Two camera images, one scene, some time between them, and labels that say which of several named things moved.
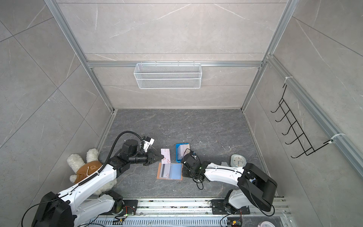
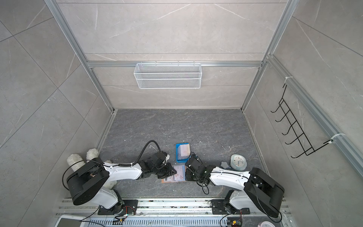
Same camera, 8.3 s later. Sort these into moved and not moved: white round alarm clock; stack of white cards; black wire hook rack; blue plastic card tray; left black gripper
Moved: left black gripper
Not moved: white round alarm clock; blue plastic card tray; stack of white cards; black wire hook rack
